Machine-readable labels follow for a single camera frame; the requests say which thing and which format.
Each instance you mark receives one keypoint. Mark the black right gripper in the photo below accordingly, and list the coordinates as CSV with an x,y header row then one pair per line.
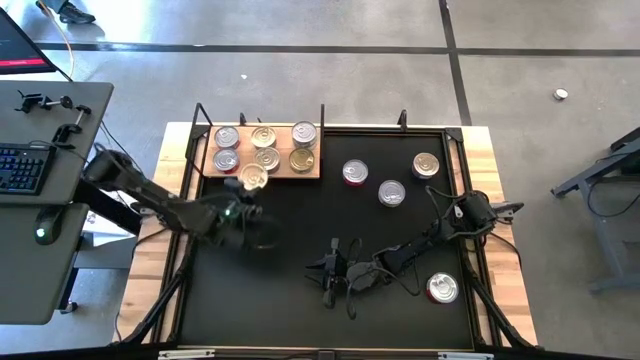
x,y
362,276

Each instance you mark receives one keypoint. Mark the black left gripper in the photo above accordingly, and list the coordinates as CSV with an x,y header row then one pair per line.
x,y
227,222

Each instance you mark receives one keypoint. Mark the blue seafood can pale lid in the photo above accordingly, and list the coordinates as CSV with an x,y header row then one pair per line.
x,y
253,176
263,136
267,158

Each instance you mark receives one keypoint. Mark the red seafood can silver lid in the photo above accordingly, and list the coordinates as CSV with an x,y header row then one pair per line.
x,y
355,171
227,136
443,287
226,160

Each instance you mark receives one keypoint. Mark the green seafood can gold lid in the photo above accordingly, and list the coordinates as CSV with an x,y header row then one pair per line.
x,y
302,160

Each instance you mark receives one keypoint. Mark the green seafood can silver lid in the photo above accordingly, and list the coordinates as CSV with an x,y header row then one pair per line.
x,y
304,133
391,193

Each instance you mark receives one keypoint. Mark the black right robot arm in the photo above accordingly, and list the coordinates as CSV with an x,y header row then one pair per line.
x,y
425,240

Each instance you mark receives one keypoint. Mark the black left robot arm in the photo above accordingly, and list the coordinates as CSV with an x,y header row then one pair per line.
x,y
160,205

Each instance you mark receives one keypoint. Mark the wooden shelf board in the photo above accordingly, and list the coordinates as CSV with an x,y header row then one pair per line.
x,y
245,148

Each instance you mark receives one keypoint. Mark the black table mat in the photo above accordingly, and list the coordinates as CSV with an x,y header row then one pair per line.
x,y
280,320

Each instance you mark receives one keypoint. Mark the grey side desk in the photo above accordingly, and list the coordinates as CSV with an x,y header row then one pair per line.
x,y
90,115

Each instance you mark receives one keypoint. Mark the black desk clamp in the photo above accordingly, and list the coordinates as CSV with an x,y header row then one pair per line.
x,y
30,101
67,132

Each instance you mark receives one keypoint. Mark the black computer mouse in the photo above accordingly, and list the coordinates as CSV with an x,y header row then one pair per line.
x,y
47,225

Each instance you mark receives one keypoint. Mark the backlit black keyboard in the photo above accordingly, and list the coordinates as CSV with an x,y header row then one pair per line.
x,y
22,167

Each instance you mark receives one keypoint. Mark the person's dark shoe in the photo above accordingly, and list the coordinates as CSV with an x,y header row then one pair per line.
x,y
72,12

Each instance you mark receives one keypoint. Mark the black computer monitor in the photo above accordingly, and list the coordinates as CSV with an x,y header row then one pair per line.
x,y
17,50

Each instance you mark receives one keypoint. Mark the grey metal stand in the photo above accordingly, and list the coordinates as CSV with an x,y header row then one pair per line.
x,y
612,240

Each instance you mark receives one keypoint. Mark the small silver can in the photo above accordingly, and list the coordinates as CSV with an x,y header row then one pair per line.
x,y
560,94

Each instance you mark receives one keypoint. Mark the black metal shelf frame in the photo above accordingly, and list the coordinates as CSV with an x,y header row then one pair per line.
x,y
322,116

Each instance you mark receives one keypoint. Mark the silver metal bracket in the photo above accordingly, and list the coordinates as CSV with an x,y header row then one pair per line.
x,y
186,354
465,356

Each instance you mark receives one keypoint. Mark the black metal table frame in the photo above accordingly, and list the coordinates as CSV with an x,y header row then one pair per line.
x,y
452,136

